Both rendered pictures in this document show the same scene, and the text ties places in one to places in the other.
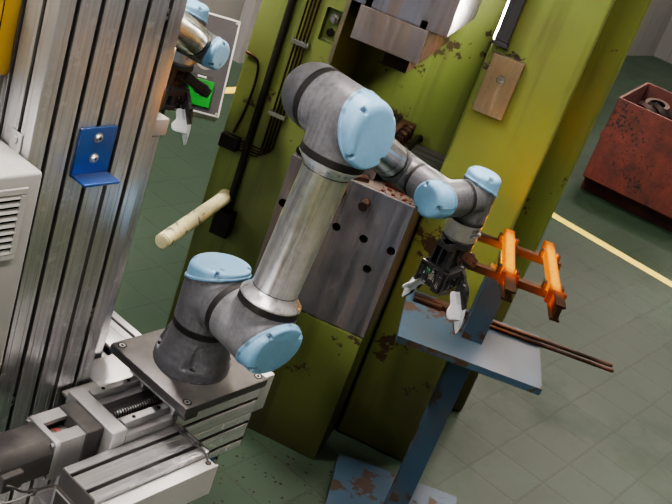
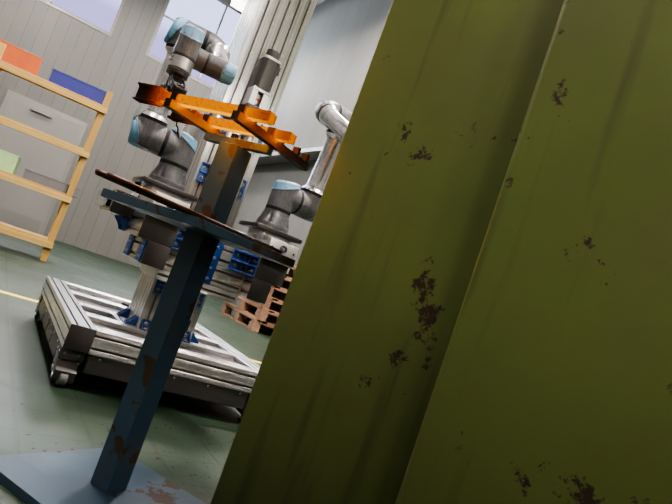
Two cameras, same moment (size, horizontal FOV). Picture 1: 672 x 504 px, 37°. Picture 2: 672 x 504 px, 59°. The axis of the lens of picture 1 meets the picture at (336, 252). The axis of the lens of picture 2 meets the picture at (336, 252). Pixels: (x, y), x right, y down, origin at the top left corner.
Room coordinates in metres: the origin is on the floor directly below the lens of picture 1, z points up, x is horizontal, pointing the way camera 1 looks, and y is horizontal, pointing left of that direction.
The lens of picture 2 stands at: (3.43, -1.55, 0.60)
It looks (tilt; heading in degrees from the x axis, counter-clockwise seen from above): 5 degrees up; 118
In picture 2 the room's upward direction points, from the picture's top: 20 degrees clockwise
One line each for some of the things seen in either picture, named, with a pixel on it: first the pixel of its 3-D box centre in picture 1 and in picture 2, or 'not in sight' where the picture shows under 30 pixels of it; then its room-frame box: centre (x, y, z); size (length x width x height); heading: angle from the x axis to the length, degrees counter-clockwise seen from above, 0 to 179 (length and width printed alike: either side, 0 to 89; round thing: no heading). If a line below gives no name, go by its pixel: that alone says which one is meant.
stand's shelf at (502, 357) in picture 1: (470, 338); (204, 230); (2.46, -0.43, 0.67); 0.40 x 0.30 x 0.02; 89
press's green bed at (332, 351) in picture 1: (311, 338); not in sight; (2.91, -0.02, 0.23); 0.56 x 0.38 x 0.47; 170
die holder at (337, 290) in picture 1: (355, 219); not in sight; (2.91, -0.02, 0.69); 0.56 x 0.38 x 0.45; 170
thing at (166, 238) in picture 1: (195, 217); not in sight; (2.67, 0.42, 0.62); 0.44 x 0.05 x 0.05; 170
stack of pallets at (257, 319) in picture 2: not in sight; (275, 297); (-0.61, 4.78, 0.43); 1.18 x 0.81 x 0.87; 148
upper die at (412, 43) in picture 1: (407, 24); not in sight; (2.91, 0.03, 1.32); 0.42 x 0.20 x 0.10; 170
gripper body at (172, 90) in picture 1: (172, 83); not in sight; (2.41, 0.53, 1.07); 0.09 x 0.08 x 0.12; 148
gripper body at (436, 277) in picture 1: (446, 262); (170, 89); (1.94, -0.23, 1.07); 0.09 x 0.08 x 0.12; 148
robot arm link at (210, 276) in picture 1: (215, 291); (178, 148); (1.64, 0.19, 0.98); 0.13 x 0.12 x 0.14; 50
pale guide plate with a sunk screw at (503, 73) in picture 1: (498, 86); not in sight; (2.77, -0.26, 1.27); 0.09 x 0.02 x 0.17; 80
